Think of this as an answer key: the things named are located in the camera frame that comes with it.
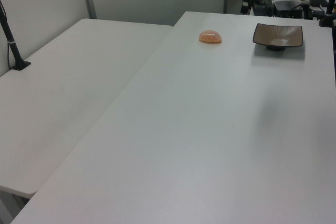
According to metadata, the grey table leg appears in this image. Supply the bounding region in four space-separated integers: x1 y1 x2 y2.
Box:
0 189 29 224

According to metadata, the square brown ceramic plate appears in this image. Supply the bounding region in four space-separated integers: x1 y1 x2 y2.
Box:
252 23 305 52

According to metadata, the black camera pole with base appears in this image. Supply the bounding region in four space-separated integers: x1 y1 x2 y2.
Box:
0 0 32 71

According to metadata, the round orange sugared bread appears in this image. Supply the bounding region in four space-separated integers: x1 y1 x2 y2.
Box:
198 29 223 44

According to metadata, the black electronics box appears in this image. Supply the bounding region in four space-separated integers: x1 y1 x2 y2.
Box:
272 0 303 18

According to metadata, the black clamped camera pole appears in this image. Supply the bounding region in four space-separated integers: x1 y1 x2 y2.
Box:
319 0 336 28

